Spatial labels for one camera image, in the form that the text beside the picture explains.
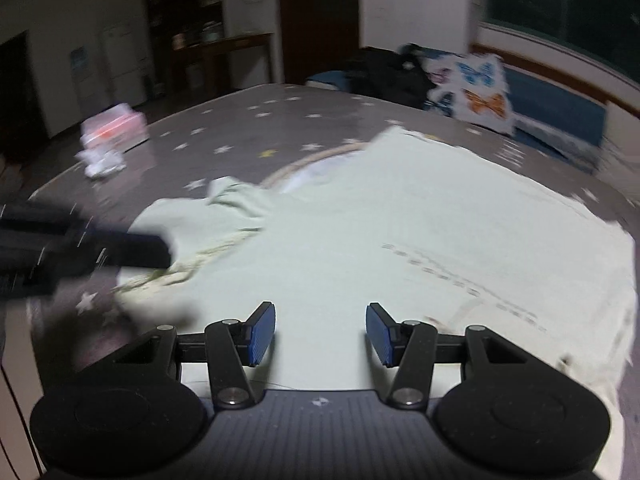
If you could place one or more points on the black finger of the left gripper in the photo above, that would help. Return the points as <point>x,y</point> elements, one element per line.
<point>43,244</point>

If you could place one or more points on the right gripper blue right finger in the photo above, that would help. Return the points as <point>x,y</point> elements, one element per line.
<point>384,334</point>

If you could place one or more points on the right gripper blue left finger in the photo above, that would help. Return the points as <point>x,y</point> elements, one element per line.
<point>257,334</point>

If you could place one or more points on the pale green shirt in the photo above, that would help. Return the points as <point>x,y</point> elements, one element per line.
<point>430,232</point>

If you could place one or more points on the crumpled white tissue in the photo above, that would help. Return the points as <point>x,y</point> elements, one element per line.
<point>100,164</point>

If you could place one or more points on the round induction cooker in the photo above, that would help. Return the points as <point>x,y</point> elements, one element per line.
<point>282,174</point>

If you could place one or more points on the pink tissue box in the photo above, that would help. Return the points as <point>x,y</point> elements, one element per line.
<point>119,128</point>

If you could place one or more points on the white refrigerator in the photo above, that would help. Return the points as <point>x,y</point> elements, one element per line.
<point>108,76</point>

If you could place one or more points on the dark wooden shelf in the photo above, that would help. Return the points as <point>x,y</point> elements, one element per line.
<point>192,48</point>

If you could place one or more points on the black bag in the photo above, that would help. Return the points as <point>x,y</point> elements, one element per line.
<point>397,77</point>

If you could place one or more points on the butterfly print pillow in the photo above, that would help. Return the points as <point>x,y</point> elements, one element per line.
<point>471,89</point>

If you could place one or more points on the dark window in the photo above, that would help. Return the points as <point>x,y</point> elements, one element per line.
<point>605,30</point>

